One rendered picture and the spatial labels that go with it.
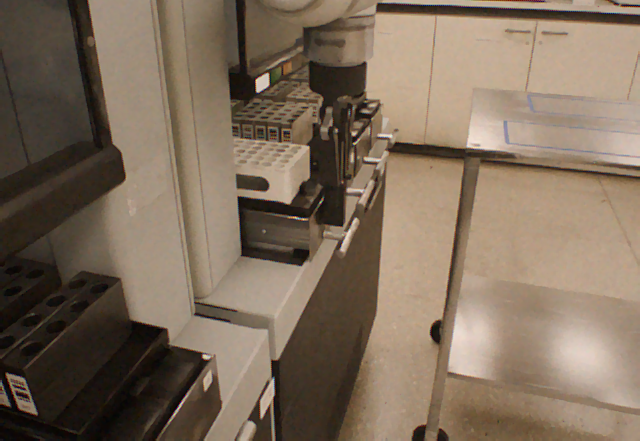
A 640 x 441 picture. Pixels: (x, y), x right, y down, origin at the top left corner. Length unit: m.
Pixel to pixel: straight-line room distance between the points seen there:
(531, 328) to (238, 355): 0.96
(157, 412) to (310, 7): 0.34
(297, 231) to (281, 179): 0.07
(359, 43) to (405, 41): 2.36
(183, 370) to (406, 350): 1.28
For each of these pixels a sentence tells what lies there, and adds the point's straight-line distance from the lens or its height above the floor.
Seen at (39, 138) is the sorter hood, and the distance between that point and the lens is 0.38.
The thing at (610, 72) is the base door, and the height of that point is 0.58.
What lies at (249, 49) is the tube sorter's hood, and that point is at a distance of 0.66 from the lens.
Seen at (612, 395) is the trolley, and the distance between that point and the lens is 1.32.
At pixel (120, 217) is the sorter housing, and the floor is 0.92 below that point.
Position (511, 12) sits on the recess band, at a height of 0.84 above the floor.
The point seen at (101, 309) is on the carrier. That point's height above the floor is 0.87.
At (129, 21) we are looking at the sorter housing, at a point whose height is 1.08.
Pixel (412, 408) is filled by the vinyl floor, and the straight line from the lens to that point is 1.53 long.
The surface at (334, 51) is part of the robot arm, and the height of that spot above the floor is 1.02.
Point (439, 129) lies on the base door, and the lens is 3.08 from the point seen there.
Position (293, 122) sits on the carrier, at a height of 0.88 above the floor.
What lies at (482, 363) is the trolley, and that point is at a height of 0.28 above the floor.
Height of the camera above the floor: 1.13
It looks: 26 degrees down
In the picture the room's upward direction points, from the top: straight up
